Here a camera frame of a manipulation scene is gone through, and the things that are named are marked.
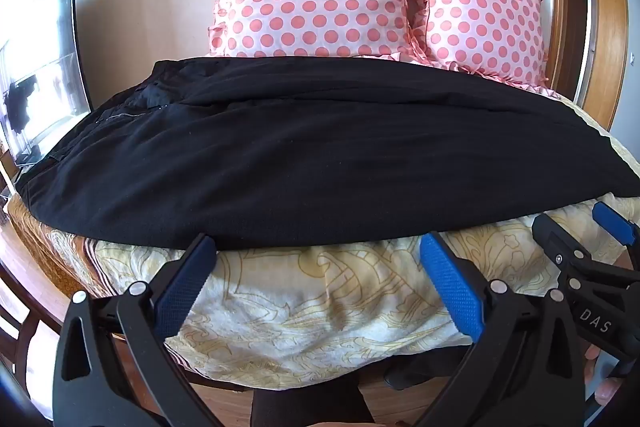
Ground person's right hand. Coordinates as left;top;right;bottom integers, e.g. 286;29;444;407
584;345;640;409

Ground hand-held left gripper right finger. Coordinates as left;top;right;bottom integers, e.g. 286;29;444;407
415;232;588;427

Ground black pants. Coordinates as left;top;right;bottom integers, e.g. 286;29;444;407
17;55;640;252

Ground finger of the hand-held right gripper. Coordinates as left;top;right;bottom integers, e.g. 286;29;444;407
592;201;640;253
531;213;592;271

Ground small pink polka dot pillow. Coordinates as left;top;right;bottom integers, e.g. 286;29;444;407
407;0;551;94

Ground flat screen television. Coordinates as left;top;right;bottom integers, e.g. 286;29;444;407
0;0;94;168

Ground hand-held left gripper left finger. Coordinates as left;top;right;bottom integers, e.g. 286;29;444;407
52;233;219;427

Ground cream and orange patterned bedspread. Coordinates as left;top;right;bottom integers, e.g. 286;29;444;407
5;97;640;392

